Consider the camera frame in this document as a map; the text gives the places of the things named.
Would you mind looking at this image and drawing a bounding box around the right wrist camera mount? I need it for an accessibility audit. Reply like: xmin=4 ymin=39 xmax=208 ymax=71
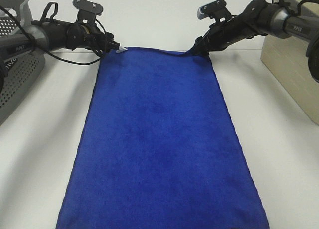
xmin=197 ymin=0 xmax=232 ymax=23

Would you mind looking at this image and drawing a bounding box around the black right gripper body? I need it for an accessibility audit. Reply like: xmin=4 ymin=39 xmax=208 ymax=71
xmin=199 ymin=15 xmax=257 ymax=52

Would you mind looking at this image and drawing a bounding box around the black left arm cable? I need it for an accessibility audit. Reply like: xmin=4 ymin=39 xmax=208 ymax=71
xmin=0 ymin=2 xmax=108 ymax=66

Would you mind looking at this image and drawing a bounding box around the beige storage box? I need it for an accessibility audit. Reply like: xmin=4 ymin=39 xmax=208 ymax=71
xmin=261 ymin=0 xmax=319 ymax=124

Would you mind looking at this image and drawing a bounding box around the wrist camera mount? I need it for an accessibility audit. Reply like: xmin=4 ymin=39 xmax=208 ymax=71
xmin=197 ymin=0 xmax=232 ymax=23
xmin=72 ymin=0 xmax=103 ymax=24

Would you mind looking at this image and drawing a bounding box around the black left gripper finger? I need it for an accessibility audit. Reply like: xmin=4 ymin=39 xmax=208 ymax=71
xmin=106 ymin=40 xmax=121 ymax=52

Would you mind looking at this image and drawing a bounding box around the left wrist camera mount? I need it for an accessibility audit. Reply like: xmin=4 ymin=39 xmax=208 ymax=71
xmin=72 ymin=0 xmax=103 ymax=24

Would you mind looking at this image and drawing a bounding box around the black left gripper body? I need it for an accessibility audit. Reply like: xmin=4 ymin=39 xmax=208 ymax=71
xmin=66 ymin=22 xmax=114 ymax=52

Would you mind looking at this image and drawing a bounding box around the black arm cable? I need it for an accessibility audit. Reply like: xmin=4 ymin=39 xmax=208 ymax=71
xmin=0 ymin=2 xmax=108 ymax=66
xmin=266 ymin=0 xmax=319 ymax=17

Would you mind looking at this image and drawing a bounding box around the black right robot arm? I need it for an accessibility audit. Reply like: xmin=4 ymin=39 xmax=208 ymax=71
xmin=190 ymin=0 xmax=319 ymax=81

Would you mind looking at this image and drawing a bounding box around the grey perforated plastic basket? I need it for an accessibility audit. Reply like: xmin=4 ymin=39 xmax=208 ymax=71
xmin=0 ymin=0 xmax=45 ymax=124

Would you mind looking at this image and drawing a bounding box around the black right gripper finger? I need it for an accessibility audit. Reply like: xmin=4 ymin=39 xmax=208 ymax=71
xmin=190 ymin=37 xmax=208 ymax=56

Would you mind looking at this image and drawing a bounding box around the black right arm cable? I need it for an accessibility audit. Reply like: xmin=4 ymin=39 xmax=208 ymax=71
xmin=266 ymin=0 xmax=319 ymax=17

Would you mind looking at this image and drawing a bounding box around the blue microfiber towel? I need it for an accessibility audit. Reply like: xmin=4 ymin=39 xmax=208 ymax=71
xmin=56 ymin=48 xmax=269 ymax=229

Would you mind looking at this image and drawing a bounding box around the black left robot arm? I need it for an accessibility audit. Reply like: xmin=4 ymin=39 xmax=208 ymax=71
xmin=0 ymin=20 xmax=121 ymax=90

